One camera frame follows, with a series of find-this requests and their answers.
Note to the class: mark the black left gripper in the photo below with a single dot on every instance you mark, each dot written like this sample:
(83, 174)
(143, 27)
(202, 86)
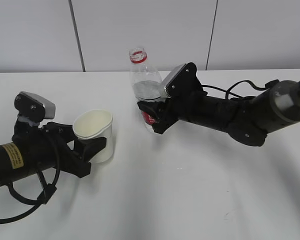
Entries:
(41, 147)

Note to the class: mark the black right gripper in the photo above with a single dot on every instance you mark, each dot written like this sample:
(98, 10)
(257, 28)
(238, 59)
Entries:
(192, 108)

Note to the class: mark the clear Nongfu Spring water bottle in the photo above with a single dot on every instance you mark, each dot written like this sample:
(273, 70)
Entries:
(145, 79)

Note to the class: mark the white paper cup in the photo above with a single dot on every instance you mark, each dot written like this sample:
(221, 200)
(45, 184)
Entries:
(94, 124)

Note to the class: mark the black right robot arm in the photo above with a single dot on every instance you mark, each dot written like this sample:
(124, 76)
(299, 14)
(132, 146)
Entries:
(248, 120)

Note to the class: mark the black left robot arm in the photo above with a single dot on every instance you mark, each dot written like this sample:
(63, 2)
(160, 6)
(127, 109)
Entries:
(11, 159)

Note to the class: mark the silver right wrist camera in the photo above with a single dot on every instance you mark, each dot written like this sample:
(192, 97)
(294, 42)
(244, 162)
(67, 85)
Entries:
(181, 81)

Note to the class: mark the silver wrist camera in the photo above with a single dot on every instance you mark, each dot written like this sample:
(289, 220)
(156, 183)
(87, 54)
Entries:
(181, 81)
(34, 107)

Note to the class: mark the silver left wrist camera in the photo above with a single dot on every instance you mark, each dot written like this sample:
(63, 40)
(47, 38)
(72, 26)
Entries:
(34, 107)

